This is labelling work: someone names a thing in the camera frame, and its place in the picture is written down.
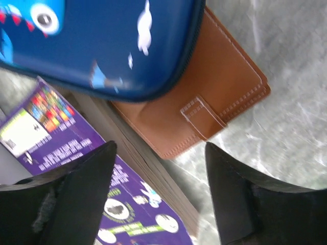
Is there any blue shark pencil case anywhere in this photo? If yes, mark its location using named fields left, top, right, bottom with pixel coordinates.
left=1, top=1, right=205, bottom=102

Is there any brown leather wallet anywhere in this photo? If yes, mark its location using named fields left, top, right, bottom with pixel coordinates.
left=113, top=8, right=270, bottom=159

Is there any purple book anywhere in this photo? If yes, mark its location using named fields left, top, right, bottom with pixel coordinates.
left=0, top=76, right=200, bottom=245

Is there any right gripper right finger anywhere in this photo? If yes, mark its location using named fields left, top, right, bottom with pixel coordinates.
left=205, top=142, right=326, bottom=244

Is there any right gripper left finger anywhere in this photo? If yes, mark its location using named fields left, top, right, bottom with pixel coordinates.
left=0, top=140, right=118, bottom=245

